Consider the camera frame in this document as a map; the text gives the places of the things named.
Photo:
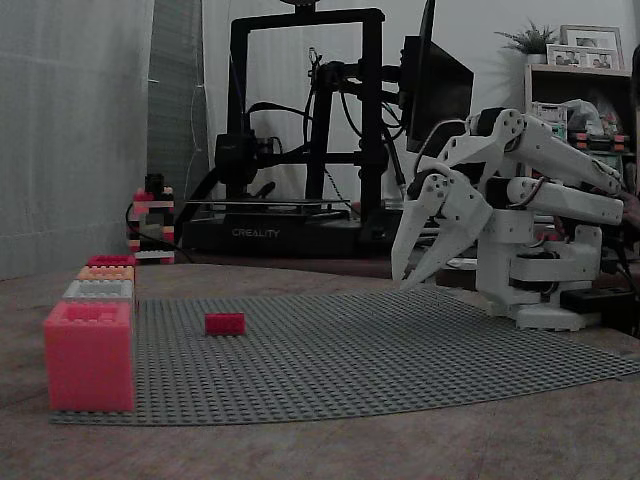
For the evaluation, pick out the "red Lego brick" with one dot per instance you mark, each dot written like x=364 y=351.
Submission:
x=225 y=324

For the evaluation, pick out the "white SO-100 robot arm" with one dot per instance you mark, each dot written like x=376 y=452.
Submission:
x=550 y=145

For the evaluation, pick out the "grey Lego baseplate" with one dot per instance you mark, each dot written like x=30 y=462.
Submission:
x=325 y=360

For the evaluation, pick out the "dark red lego block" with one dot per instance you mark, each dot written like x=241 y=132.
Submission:
x=107 y=260

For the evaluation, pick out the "orange lego block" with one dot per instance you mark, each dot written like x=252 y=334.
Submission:
x=90 y=274

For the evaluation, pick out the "grey lego block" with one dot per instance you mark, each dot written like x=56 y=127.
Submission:
x=80 y=295

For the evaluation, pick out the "large pink lego block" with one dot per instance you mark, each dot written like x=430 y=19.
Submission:
x=90 y=360

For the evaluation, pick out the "black computer monitor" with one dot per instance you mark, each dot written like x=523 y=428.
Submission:
x=440 y=95

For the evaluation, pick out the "green storage crate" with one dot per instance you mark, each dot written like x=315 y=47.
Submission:
x=547 y=112

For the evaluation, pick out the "black Creality 3D printer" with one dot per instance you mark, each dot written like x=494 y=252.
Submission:
x=280 y=235

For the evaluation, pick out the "clear plastic bag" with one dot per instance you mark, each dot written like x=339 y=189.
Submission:
x=580 y=112

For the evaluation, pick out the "small potted green plant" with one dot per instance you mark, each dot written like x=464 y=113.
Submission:
x=532 y=39

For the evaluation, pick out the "white sheer curtain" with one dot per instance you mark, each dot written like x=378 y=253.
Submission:
x=70 y=140

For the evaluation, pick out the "small white photo frame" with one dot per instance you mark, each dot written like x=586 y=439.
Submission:
x=570 y=56

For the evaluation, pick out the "large white photo frame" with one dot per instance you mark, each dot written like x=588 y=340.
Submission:
x=590 y=36

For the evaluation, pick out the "Lego brick camera tower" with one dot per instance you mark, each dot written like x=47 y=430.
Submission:
x=152 y=220

